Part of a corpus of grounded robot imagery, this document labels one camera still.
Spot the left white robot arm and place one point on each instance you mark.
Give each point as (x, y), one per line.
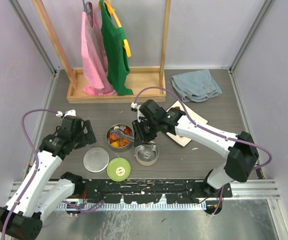
(23, 215)

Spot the round steel lid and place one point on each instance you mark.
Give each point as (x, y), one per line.
(96, 160)

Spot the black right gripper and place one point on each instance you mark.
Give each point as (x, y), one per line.
(140, 137)

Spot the folded blue towel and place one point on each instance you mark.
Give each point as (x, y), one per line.
(196, 86)

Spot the yellow clothes hanger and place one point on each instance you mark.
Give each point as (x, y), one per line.
(114, 36)

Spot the large round steel tin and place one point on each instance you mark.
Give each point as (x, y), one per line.
(123, 143)

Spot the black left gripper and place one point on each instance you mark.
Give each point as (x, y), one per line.
(88, 137)

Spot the yellow food piece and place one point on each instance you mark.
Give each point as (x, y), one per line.
(115, 144)

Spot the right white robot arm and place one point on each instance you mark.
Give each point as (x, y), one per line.
(238, 150)

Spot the wooden clothes rack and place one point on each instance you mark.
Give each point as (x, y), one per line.
(139, 78)

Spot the white cable duct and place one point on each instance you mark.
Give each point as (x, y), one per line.
(159, 206)

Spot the green shirt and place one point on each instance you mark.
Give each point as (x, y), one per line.
(118, 70)

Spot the pink shirt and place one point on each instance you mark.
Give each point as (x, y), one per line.
(94, 58)

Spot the white square plate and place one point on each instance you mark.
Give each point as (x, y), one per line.
(183, 141)

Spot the small steel bowl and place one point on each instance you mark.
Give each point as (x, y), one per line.
(147, 154)

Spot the orange food piece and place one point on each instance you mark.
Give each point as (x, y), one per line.
(113, 137)

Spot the grey clothes hanger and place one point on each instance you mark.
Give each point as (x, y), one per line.
(88, 9)

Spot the red food piece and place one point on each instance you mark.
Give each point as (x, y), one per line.
(128, 131)

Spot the green round lid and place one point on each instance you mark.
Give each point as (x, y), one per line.
(118, 169)

